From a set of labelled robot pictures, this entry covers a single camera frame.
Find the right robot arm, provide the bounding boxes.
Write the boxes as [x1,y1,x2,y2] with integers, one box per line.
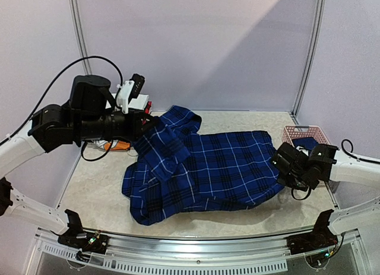
[271,143,379,254]

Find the red black plaid shirt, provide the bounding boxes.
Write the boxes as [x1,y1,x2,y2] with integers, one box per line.
[144,101,152,114]

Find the aluminium frame post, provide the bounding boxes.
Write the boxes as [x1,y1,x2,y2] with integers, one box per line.
[290,0,325,119]
[69,0,89,58]

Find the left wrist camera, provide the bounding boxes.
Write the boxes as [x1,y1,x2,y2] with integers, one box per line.
[115,73,145,109]

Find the blue plaid flannel shirt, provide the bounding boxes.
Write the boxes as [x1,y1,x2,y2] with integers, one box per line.
[122,106,283,226]

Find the aluminium front rail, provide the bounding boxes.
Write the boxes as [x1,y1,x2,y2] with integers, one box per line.
[28,224,369,275]

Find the pink plastic laundry basket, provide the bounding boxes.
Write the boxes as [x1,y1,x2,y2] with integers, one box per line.
[281,125,339,192]

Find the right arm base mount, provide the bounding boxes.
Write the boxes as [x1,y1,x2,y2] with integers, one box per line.
[286,209,345,268]

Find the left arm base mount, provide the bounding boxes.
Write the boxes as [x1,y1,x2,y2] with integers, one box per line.
[58,209,110,263]

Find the dark blue garment in basket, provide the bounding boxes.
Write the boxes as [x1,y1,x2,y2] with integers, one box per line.
[292,137,318,151]

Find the left aluminium frame post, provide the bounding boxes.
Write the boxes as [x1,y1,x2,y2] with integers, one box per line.
[69,0,89,58]

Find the white folded t-shirt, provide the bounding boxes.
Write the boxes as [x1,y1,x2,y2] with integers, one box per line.
[112,93,149,114]

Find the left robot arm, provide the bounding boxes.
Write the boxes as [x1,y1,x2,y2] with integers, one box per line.
[1,74,156,248]

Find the orange white printed shirt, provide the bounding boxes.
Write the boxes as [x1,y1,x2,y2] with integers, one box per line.
[93,140,132,151]

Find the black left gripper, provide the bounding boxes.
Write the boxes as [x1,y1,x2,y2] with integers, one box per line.
[77,106,158,140]

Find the right aluminium frame post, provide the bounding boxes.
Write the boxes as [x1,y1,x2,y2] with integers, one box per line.
[290,0,325,119]

